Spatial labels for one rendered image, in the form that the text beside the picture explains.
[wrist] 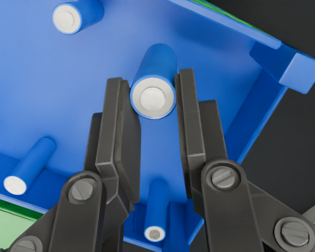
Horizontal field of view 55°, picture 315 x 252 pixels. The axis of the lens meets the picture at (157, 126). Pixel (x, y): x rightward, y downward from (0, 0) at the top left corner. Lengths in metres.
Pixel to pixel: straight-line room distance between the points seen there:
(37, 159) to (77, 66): 0.08
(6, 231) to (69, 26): 0.39
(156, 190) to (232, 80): 0.12
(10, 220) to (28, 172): 0.25
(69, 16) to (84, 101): 0.10
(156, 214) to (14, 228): 0.29
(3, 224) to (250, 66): 0.41
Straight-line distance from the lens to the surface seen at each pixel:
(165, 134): 0.28
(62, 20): 0.20
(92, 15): 0.22
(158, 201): 0.28
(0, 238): 0.54
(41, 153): 0.28
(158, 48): 0.16
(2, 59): 0.29
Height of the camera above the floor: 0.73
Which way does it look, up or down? 65 degrees down
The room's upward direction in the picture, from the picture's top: 173 degrees counter-clockwise
